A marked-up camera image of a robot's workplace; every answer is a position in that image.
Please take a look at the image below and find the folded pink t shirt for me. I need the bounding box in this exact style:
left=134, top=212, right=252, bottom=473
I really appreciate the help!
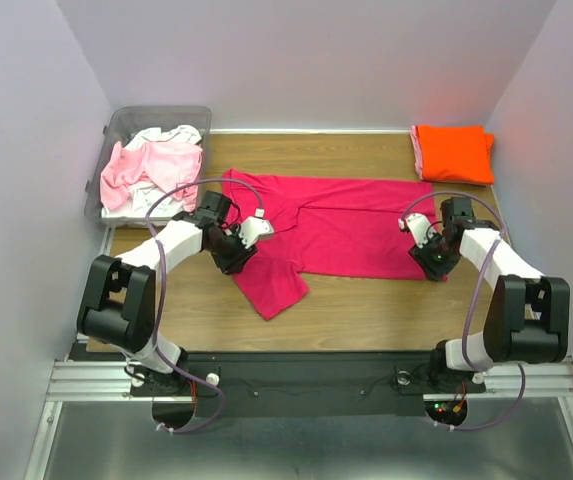
left=410, top=125, right=426, bottom=181

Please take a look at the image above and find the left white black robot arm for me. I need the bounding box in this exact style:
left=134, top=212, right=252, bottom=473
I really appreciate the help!
left=77, top=191, right=273, bottom=394

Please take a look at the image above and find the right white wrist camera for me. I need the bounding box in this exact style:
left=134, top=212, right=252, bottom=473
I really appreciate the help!
left=398, top=213, right=438, bottom=247

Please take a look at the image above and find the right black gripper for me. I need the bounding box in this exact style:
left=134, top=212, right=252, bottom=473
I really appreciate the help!
left=407, top=229, right=459, bottom=282

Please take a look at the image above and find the folded orange t shirt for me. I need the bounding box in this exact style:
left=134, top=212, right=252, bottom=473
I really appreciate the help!
left=417, top=125, right=495, bottom=185

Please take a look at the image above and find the white t shirt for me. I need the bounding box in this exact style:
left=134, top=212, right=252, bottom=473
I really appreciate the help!
left=100, top=125, right=202, bottom=220

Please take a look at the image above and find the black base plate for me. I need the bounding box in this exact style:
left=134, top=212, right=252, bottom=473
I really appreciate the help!
left=54, top=351, right=485, bottom=427

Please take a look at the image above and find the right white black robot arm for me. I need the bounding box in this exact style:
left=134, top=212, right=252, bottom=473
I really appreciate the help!
left=399, top=193, right=570, bottom=390

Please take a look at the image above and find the magenta t shirt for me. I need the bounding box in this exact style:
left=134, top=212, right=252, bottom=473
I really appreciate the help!
left=222, top=169, right=436, bottom=321

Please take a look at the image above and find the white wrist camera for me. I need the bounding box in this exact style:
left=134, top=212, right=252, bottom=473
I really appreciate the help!
left=239, top=208, right=274, bottom=249
left=398, top=213, right=438, bottom=247

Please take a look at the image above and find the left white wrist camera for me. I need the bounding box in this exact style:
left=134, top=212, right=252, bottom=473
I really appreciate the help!
left=239, top=208, right=274, bottom=249

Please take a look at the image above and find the small circuit board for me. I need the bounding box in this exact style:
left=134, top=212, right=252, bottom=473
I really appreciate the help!
left=431, top=400, right=467, bottom=423

